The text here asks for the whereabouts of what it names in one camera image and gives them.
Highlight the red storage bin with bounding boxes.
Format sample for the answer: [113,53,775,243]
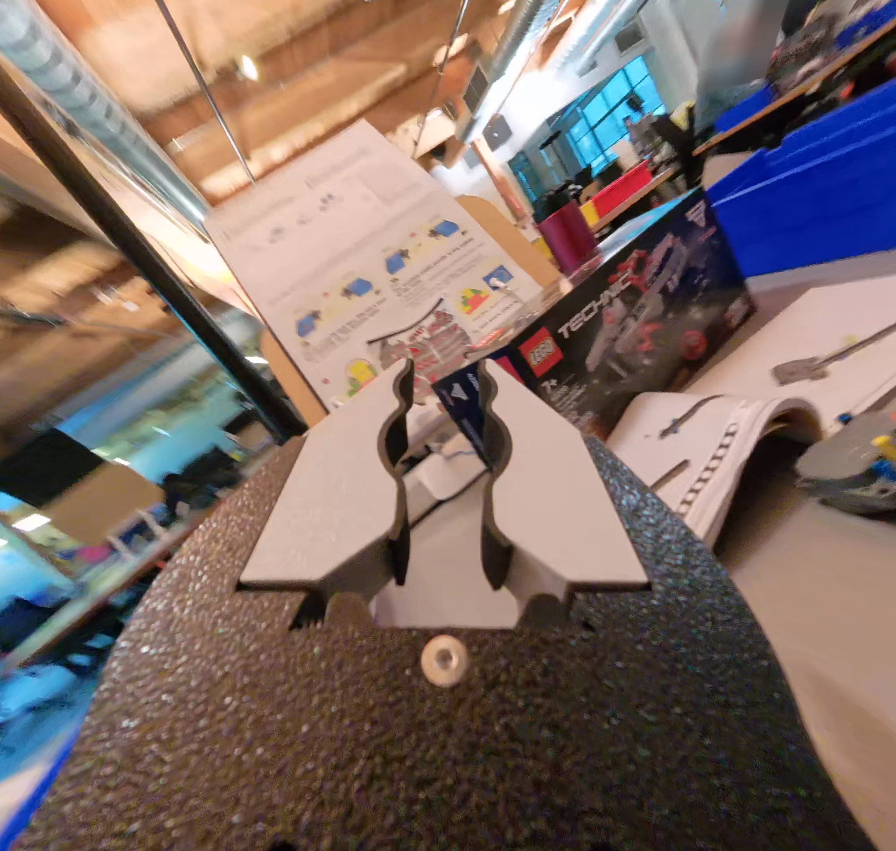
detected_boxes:
[590,160,657,220]

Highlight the brown cardboard panel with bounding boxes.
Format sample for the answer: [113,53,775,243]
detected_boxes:
[455,195,562,286]

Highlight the large blue storage bin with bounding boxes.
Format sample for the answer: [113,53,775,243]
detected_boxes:
[763,79,896,166]
[706,133,896,279]

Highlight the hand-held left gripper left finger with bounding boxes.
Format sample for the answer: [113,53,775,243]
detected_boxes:
[238,357,417,603]

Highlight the grey toy brick assembly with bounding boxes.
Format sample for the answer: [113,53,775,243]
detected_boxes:
[794,410,896,516]

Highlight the white instruction booklet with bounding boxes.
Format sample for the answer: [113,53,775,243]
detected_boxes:
[605,273,896,551]

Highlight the small blue storage bin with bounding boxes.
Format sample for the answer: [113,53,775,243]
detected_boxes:
[714,84,779,135]

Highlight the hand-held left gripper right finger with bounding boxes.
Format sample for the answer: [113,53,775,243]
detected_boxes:
[477,359,650,619]

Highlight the wooden background table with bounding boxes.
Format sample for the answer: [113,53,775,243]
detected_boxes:
[692,18,896,159]

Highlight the maroon cup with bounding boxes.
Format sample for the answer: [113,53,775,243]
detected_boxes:
[534,200,601,275]

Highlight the black toy set box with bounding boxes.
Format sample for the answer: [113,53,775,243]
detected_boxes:
[433,188,758,467]

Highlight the white printed instruction poster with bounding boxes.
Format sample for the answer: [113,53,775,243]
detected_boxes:
[205,119,562,412]

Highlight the clear bag with red pieces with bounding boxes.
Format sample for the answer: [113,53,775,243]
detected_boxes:
[366,301,478,405]

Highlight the silver ceiling duct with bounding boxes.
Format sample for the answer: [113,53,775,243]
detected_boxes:
[454,0,697,146]

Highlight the black metal pole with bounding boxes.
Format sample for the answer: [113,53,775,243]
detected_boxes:
[0,53,310,446]

